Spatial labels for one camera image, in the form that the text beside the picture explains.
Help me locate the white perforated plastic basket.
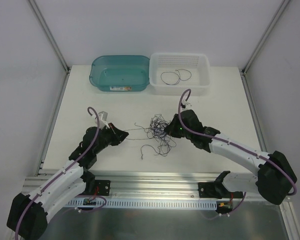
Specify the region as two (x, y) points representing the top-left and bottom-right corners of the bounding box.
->
(149, 52), (212, 96)

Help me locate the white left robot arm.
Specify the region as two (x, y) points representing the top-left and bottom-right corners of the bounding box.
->
(6, 123), (129, 240)

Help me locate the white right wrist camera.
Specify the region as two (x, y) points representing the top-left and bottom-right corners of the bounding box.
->
(180, 100), (192, 111)

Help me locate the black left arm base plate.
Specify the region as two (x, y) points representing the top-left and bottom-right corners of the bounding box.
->
(86, 179), (111, 196)

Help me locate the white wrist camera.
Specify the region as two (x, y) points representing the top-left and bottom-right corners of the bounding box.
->
(180, 100), (192, 111)
(98, 111), (109, 128)

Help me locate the aluminium frame post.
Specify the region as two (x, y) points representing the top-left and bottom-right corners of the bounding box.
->
(27, 0), (71, 73)
(241, 0), (291, 75)

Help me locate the aluminium frame post right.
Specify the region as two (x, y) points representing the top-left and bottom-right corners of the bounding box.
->
(241, 0), (291, 75)

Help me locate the black purple cable bundle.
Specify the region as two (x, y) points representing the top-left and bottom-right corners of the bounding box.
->
(126, 113), (178, 160)

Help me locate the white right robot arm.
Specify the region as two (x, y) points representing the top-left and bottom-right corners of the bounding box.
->
(164, 110), (298, 205)

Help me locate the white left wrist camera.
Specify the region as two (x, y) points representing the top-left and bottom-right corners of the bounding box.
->
(98, 111), (109, 128)

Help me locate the white slotted cable duct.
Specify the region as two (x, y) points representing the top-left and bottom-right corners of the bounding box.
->
(65, 197), (217, 211)

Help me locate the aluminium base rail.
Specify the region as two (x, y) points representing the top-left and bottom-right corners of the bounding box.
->
(22, 171), (291, 202)

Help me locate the teal plastic basin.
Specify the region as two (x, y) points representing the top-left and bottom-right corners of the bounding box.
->
(89, 55), (150, 92)

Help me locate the aluminium frame post left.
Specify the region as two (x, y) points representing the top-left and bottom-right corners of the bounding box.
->
(27, 0), (71, 73)

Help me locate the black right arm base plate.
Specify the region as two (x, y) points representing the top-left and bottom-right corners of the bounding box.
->
(197, 182), (243, 199)

